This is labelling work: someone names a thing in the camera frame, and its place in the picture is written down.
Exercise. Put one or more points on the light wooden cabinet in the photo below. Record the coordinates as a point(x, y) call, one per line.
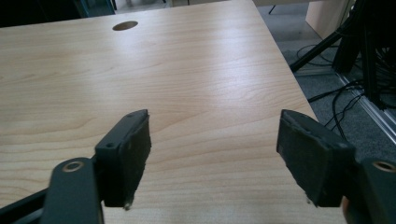
point(327, 15)

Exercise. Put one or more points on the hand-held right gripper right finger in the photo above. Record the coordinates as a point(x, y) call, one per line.
point(314, 161)

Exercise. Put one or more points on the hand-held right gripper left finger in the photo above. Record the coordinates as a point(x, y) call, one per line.
point(124, 161)

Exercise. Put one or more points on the black metal stand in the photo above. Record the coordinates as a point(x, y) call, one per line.
point(351, 40)

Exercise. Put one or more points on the aluminium floor rail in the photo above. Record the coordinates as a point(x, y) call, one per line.
point(370, 105)

